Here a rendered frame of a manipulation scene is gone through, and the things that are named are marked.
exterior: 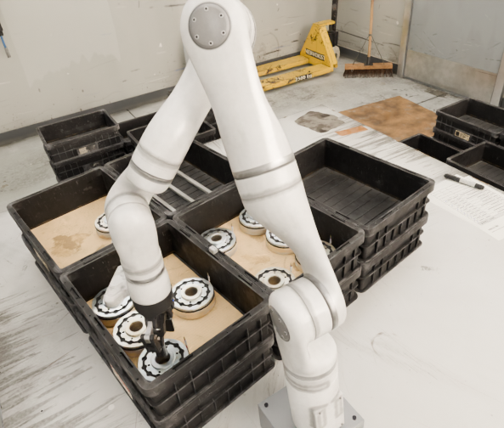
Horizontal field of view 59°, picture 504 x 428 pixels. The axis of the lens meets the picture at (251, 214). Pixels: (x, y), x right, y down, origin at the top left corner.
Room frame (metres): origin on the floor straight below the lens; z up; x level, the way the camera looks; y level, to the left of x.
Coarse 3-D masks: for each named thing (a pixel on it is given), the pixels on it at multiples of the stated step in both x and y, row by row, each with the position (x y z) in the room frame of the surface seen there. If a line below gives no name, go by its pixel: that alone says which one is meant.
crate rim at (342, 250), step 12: (204, 204) 0.98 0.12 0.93; (312, 204) 0.93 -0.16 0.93; (180, 216) 0.93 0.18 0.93; (336, 216) 0.87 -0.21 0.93; (360, 228) 0.81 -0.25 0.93; (204, 240) 0.82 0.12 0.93; (348, 240) 0.77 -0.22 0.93; (360, 240) 0.78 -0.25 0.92; (336, 252) 0.73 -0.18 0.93; (348, 252) 0.75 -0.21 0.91; (252, 276) 0.68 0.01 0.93; (300, 276) 0.67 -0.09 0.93; (264, 288) 0.65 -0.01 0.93
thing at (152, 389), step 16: (160, 224) 0.90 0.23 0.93; (176, 224) 0.89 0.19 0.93; (192, 240) 0.82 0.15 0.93; (96, 256) 0.80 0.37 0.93; (256, 288) 0.65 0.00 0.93; (80, 304) 0.65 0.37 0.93; (96, 320) 0.61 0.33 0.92; (240, 320) 0.57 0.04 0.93; (256, 320) 0.58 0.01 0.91; (112, 336) 0.56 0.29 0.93; (224, 336) 0.53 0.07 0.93; (112, 352) 0.54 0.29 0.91; (192, 352) 0.50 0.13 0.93; (208, 352) 0.51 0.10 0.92; (128, 368) 0.48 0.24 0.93; (176, 368) 0.47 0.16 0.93; (192, 368) 0.49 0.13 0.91; (144, 384) 0.45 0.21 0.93; (160, 384) 0.45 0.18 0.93
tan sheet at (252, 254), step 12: (228, 228) 0.98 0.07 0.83; (240, 228) 0.98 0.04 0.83; (240, 240) 0.93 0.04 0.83; (252, 240) 0.92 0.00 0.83; (264, 240) 0.92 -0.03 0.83; (240, 252) 0.88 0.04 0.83; (252, 252) 0.87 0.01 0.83; (264, 252) 0.87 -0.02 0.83; (240, 264) 0.83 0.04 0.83; (252, 264) 0.83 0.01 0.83; (264, 264) 0.83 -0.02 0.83; (276, 264) 0.82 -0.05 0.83; (288, 264) 0.82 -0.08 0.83
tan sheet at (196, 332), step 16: (176, 272) 0.83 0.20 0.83; (192, 272) 0.82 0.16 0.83; (224, 304) 0.70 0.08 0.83; (176, 320) 0.67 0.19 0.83; (192, 320) 0.67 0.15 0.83; (208, 320) 0.66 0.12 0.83; (224, 320) 0.66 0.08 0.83; (176, 336) 0.62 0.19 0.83; (192, 336) 0.62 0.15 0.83; (208, 336) 0.62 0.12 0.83
